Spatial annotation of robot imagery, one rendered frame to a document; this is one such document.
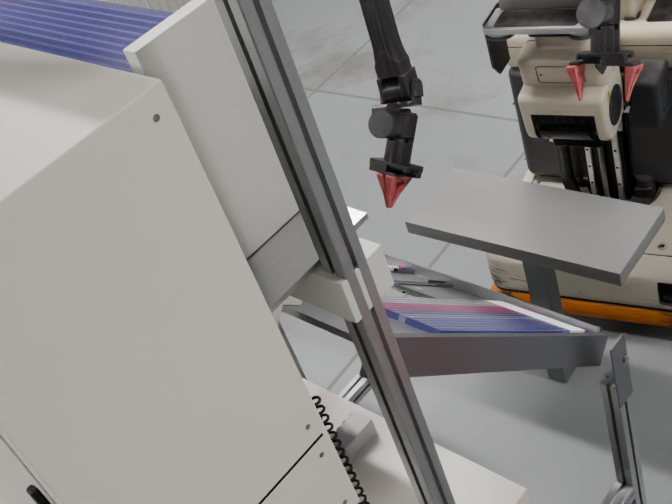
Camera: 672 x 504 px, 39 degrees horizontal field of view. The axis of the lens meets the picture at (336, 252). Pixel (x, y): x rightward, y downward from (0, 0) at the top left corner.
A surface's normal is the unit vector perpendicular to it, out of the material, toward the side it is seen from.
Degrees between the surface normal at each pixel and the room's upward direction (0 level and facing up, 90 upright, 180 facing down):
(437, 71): 0
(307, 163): 90
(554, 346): 90
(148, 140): 90
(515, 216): 0
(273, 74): 90
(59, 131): 0
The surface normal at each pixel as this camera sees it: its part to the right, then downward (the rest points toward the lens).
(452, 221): -0.29, -0.74
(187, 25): 0.72, 0.26
